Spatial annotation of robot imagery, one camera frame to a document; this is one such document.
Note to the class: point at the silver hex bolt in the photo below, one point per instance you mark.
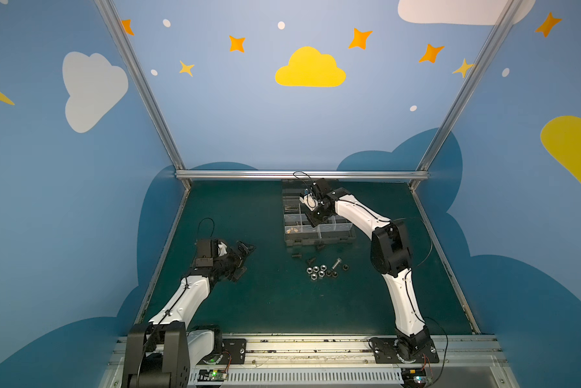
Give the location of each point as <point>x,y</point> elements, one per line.
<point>337,263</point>

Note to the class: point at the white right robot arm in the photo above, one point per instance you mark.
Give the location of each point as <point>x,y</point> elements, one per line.
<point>391,256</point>

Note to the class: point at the pile of hex nuts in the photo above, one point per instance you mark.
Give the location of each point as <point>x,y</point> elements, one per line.
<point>317,273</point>

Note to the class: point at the aluminium frame rail back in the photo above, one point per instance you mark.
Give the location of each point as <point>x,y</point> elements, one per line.
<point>279,175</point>

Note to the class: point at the clear plastic organizer box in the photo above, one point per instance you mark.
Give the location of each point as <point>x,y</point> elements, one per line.
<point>305,225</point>

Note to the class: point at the aluminium frame post right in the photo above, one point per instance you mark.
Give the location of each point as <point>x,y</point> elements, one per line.
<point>499,32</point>

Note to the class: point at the aluminium frame post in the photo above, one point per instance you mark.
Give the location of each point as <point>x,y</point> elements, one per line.
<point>120,38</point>
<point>499,32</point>

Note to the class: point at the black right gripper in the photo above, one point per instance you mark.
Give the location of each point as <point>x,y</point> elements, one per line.
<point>317,210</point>

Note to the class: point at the aluminium frame post left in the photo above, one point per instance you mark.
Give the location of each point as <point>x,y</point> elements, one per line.
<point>120,38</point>

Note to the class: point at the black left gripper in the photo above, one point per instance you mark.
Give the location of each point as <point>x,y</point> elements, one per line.
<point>234,262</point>

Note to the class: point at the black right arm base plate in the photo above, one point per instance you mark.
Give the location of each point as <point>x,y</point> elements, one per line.
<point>395,351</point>

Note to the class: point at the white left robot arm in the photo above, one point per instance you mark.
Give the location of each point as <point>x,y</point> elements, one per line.
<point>162,351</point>

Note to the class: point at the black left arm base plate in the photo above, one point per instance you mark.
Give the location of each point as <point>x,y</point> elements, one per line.
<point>231,351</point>

